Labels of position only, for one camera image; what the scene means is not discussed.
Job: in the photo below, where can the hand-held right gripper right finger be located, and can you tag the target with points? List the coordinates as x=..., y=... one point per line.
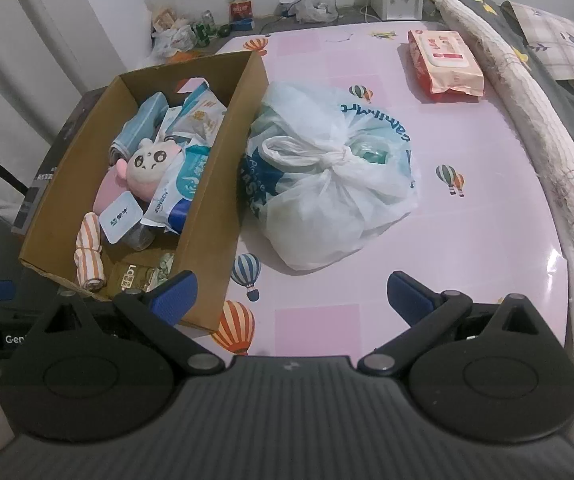
x=409, y=297

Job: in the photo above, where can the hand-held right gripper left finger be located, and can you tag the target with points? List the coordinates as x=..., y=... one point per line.
x=174, y=297

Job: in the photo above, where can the green white packet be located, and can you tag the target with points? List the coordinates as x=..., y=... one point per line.
x=164, y=264

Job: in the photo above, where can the gold packet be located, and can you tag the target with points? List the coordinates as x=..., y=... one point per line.
x=129, y=277

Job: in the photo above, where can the brown cardboard box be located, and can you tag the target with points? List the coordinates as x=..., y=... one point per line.
x=212, y=240

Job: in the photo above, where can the orange striped towel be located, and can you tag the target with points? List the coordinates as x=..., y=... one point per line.
x=88, y=255

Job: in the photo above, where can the white capped bottle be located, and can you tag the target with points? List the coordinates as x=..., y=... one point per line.
x=119, y=217

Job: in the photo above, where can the white blue wipes pack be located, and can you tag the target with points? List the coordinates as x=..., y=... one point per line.
x=187, y=180

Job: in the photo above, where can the pink cloth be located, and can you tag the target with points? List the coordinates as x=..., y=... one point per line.
x=108, y=195

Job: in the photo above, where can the pink plush toy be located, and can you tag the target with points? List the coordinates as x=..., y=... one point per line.
x=149, y=162

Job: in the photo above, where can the teal towel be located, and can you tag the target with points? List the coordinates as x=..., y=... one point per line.
x=137, y=127

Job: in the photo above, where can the small white tissue packet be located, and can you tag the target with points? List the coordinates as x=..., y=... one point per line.
x=169, y=122

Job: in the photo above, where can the white blue plastic bag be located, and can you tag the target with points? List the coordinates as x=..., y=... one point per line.
x=327, y=200

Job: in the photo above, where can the pink wet wipes pack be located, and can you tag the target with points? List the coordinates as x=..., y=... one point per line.
x=442, y=60

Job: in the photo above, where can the white curtain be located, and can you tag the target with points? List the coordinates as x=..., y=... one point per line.
x=42, y=35

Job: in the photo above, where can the pile of crumpled bags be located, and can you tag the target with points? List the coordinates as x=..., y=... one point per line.
x=172, y=35

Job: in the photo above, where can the green bottles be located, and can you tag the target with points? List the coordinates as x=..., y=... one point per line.
x=207, y=32

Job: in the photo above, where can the beige plaid cloth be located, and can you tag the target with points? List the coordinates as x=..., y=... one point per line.
x=557, y=45

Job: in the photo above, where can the red packet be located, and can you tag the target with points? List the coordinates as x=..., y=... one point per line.
x=240, y=10

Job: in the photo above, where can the small white plastic bag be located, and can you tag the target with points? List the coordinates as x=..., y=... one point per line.
x=312, y=10

